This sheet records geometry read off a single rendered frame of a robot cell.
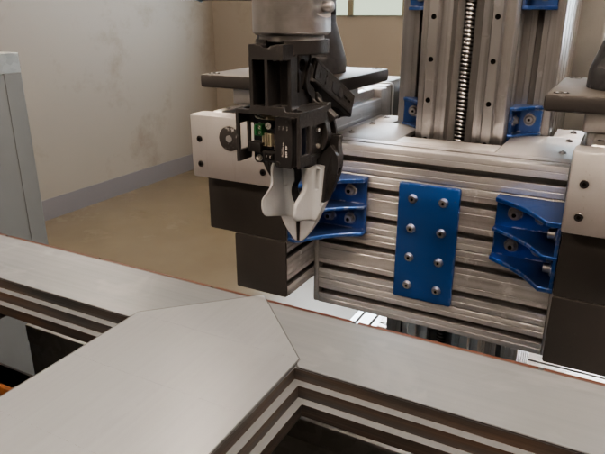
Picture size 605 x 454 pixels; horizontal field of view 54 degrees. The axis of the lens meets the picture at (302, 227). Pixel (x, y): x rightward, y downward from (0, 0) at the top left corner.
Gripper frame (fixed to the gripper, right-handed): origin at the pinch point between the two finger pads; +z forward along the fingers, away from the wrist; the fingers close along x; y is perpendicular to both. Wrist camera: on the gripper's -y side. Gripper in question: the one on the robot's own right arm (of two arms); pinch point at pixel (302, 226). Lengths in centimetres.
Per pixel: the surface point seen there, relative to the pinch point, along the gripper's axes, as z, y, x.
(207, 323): 5.1, 15.2, -2.1
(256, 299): 5.2, 8.8, -0.7
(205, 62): 13, -318, -250
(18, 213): 18, -23, -82
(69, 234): 91, -150, -221
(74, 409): 5.2, 30.1, -3.2
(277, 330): 5.1, 13.1, 4.3
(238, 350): 5.2, 17.8, 3.1
